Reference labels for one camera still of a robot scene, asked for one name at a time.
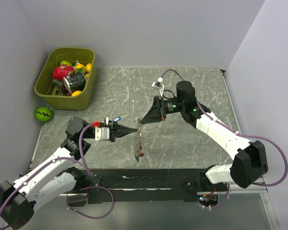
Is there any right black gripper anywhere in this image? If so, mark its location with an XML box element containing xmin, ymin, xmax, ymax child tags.
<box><xmin>141</xmin><ymin>96</ymin><xmax>185</xmax><ymax>125</ymax></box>

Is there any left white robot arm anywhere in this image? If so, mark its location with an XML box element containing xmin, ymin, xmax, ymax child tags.
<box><xmin>0</xmin><ymin>117</ymin><xmax>139</xmax><ymax>230</ymax></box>

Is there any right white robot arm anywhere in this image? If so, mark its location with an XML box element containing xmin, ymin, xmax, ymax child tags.
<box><xmin>141</xmin><ymin>81</ymin><xmax>268</xmax><ymax>191</ymax></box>

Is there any olive green plastic bin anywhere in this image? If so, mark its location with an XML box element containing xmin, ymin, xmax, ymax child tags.
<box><xmin>34</xmin><ymin>47</ymin><xmax>97</xmax><ymax>111</ymax></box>

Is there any black cup in bin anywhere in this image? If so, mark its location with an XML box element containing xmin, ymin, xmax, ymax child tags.
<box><xmin>63</xmin><ymin>72</ymin><xmax>86</xmax><ymax>93</ymax></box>

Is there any yellow lemon toy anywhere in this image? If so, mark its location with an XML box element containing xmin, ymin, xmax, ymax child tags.
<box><xmin>85</xmin><ymin>63</ymin><xmax>92</xmax><ymax>73</ymax></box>

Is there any green watermelon ball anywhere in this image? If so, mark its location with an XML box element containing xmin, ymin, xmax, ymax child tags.
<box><xmin>35</xmin><ymin>107</ymin><xmax>52</xmax><ymax>122</ymax></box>

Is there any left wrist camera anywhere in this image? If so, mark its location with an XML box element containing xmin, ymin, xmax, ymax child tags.
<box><xmin>92</xmin><ymin>121</ymin><xmax>110</xmax><ymax>141</ymax></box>

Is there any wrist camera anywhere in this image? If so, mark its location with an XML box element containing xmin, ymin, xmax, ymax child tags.
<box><xmin>151</xmin><ymin>77</ymin><xmax>165</xmax><ymax>97</ymax></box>
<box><xmin>92</xmin><ymin>121</ymin><xmax>110</xmax><ymax>141</ymax></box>

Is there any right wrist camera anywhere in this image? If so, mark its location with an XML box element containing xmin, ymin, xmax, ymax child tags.
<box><xmin>151</xmin><ymin>77</ymin><xmax>165</xmax><ymax>97</ymax></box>

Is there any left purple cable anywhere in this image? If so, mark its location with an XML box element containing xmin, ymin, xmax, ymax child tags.
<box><xmin>0</xmin><ymin>123</ymin><xmax>116</xmax><ymax>230</ymax></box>

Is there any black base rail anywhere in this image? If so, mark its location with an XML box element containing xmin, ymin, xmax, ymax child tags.
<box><xmin>56</xmin><ymin>168</ymin><xmax>231</xmax><ymax>204</ymax></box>

